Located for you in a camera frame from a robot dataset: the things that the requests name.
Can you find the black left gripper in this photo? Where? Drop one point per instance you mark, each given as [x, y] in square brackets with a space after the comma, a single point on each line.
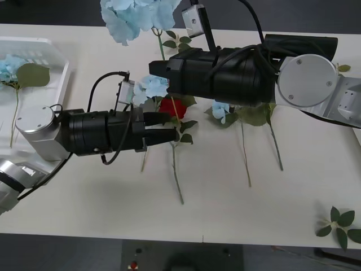
[115, 132]

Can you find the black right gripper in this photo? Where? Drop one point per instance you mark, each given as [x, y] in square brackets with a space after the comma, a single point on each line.
[194, 76]

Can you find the large pale blue flower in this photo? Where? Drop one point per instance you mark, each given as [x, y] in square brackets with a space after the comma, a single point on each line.
[127, 17]

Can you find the flower with large green leaves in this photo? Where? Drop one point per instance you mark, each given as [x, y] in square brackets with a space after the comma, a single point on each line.
[253, 117]

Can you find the silver and black right arm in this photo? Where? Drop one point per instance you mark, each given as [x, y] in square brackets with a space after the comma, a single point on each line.
[307, 79]

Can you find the silver and black left arm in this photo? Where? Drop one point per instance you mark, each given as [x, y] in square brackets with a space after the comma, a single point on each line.
[36, 132]

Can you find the red rose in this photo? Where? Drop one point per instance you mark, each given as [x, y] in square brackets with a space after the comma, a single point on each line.
[166, 108]

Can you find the loose green leaf twig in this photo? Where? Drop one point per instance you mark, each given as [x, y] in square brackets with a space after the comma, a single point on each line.
[169, 43]
[345, 218]

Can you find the shallow white box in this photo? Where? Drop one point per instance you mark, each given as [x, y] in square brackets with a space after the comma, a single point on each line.
[42, 93]

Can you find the black base with red button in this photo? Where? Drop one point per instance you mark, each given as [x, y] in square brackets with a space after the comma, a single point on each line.
[152, 259]

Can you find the single green leaf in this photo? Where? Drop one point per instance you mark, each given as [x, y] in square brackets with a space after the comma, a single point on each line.
[344, 68]

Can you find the black table foot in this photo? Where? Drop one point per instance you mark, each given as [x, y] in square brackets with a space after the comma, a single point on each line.
[338, 255]

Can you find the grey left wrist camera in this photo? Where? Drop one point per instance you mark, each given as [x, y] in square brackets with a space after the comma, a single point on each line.
[125, 91]

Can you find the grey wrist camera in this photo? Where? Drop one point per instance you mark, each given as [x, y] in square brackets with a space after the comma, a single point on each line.
[193, 24]
[125, 91]

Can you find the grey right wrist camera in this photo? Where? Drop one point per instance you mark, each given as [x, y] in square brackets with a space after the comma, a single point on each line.
[193, 24]

